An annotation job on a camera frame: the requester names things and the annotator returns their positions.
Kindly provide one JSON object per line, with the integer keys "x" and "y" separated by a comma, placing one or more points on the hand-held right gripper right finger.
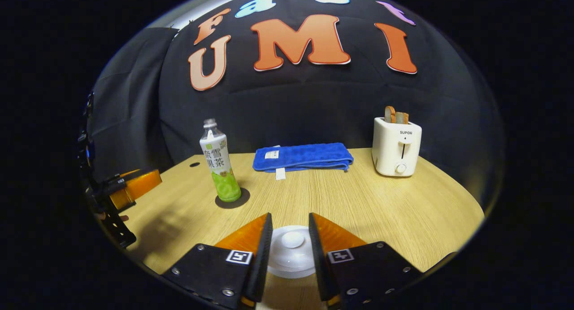
{"x": 316, "y": 256}

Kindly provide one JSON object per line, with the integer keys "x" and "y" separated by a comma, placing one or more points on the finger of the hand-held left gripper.
{"x": 139, "y": 186}

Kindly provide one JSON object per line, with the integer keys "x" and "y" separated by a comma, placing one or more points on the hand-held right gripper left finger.
{"x": 262, "y": 256}

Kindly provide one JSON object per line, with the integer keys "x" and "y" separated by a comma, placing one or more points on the white teacup lid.
{"x": 291, "y": 251}

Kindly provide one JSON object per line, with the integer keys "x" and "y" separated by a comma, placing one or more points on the dark round coaster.
{"x": 244, "y": 198}

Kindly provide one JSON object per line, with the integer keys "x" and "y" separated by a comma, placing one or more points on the clear water bottle green label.
{"x": 219, "y": 166}

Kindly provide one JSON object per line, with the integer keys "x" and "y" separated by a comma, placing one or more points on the white saucer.
{"x": 291, "y": 274}

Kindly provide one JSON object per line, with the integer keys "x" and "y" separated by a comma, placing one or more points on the blue folded towel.
{"x": 305, "y": 157}

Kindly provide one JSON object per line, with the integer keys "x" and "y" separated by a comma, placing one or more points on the white toaster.
{"x": 394, "y": 153}

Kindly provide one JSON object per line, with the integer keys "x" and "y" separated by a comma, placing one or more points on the black backdrop cloth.
{"x": 291, "y": 103}

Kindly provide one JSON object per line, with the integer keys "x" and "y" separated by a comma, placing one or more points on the brown toast slice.
{"x": 402, "y": 118}
{"x": 390, "y": 115}

